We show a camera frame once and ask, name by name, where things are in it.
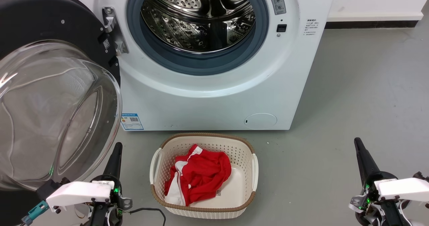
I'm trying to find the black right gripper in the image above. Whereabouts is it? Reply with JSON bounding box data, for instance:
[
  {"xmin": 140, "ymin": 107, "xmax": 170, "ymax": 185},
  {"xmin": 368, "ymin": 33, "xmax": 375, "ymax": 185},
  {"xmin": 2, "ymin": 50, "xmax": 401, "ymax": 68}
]
[{"xmin": 349, "ymin": 137, "xmax": 429, "ymax": 226}]

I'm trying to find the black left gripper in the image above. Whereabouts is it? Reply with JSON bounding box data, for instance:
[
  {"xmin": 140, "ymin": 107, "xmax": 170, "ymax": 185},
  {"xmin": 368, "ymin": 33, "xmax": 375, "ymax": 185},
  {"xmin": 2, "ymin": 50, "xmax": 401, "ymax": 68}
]
[{"xmin": 85, "ymin": 142, "xmax": 133, "ymax": 226}]

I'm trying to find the black round washer door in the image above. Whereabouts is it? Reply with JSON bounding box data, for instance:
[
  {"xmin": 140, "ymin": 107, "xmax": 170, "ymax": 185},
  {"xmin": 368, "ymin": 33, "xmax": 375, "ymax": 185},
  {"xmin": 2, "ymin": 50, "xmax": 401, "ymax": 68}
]
[{"xmin": 0, "ymin": 0, "xmax": 123, "ymax": 226}]

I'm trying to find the white front-load washing machine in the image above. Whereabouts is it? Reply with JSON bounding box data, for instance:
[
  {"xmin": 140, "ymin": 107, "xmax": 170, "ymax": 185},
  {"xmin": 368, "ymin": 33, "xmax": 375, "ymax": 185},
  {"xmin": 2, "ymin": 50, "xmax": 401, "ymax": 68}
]
[{"xmin": 90, "ymin": 0, "xmax": 338, "ymax": 131}]

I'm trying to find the silver metal door hinge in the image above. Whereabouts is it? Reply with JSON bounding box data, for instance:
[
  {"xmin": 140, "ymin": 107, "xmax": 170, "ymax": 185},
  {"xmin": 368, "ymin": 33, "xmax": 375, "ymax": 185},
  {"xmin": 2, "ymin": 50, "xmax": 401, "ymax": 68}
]
[{"xmin": 102, "ymin": 7, "xmax": 129, "ymax": 56}]

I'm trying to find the blue white energy label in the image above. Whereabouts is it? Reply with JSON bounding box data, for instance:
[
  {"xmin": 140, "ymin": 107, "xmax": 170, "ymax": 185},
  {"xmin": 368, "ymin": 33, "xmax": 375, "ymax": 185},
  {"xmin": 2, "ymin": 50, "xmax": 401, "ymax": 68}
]
[{"xmin": 121, "ymin": 113, "xmax": 144, "ymax": 131}]

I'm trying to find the red and white garment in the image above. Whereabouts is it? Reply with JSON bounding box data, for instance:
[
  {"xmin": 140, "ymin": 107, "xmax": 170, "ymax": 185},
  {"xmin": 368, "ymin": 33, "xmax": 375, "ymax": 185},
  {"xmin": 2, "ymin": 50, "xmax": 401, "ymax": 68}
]
[{"xmin": 164, "ymin": 144, "xmax": 232, "ymax": 207}]

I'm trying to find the round white filter cover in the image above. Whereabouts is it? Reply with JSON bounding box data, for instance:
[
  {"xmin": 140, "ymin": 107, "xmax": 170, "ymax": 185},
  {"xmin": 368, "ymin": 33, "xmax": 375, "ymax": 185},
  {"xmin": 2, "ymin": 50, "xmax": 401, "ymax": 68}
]
[{"xmin": 244, "ymin": 113, "xmax": 278, "ymax": 130}]

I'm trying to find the cream plastic laundry basket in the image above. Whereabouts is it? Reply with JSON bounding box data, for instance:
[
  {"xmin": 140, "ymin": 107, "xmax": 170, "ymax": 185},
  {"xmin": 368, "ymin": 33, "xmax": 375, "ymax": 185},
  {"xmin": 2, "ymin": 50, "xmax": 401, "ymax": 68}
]
[{"xmin": 149, "ymin": 133, "xmax": 259, "ymax": 219}]

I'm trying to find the small black text sticker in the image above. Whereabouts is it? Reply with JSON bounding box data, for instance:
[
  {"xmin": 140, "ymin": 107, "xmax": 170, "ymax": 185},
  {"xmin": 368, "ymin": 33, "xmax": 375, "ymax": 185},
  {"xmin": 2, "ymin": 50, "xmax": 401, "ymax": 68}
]
[{"xmin": 304, "ymin": 18, "xmax": 319, "ymax": 36}]

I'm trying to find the steel perforated washer drum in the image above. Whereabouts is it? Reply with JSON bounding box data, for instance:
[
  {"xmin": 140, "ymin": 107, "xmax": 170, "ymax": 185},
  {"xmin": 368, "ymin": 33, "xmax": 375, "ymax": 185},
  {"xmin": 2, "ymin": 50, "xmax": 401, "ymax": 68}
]
[{"xmin": 141, "ymin": 0, "xmax": 256, "ymax": 54}]

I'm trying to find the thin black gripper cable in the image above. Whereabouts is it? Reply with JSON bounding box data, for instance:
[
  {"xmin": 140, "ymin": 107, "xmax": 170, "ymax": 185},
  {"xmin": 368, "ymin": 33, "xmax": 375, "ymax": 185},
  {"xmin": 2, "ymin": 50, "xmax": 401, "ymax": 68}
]
[{"xmin": 129, "ymin": 208, "xmax": 167, "ymax": 226}]

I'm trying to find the teal cable connector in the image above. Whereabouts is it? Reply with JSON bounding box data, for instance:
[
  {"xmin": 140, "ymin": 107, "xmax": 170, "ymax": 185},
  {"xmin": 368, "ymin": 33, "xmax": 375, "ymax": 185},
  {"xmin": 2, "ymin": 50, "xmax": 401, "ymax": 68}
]
[{"xmin": 22, "ymin": 201, "xmax": 50, "ymax": 226}]

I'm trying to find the black wall baseboard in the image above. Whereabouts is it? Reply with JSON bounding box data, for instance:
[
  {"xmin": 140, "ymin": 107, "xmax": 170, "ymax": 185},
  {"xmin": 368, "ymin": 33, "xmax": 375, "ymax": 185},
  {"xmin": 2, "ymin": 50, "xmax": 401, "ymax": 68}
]
[{"xmin": 324, "ymin": 20, "xmax": 419, "ymax": 30}]

